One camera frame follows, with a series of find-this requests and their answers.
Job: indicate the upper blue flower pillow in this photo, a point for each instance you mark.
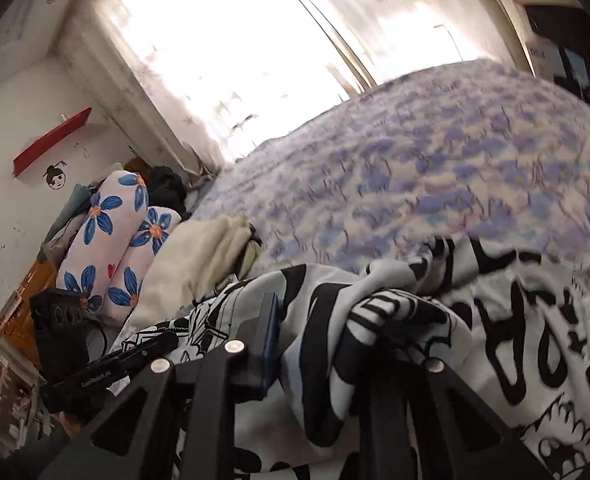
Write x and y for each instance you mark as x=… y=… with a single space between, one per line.
x=116 y=211

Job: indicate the black white graffiti print garment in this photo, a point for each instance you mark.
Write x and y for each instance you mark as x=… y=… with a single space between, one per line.
x=512 y=323

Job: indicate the lower blue flower pillow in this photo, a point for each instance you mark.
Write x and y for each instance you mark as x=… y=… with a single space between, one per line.
x=124 y=289

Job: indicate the white floral curtain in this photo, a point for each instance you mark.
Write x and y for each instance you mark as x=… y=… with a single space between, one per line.
x=230 y=74

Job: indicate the red wall shelf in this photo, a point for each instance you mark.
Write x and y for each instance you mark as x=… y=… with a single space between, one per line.
x=44 y=143

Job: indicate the cartoon face wall sticker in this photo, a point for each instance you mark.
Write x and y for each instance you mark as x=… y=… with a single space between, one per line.
x=55 y=175

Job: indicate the orange wooden headboard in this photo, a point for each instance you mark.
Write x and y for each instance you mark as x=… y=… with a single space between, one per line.
x=16 y=324

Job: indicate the black clothes pile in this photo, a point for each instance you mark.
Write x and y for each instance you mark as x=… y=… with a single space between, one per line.
x=166 y=189

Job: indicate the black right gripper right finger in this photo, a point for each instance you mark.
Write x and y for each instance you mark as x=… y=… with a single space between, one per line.
x=423 y=422

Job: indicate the purple floral bed sheet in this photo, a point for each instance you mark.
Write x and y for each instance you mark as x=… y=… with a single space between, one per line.
x=473 y=148

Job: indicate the blue flower pillow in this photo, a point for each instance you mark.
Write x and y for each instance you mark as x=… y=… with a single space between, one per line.
x=116 y=211
x=124 y=289

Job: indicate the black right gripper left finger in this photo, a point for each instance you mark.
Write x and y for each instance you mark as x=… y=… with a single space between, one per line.
x=172 y=420

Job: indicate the cream folded blanket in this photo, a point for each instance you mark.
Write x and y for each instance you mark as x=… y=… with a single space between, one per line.
x=197 y=256

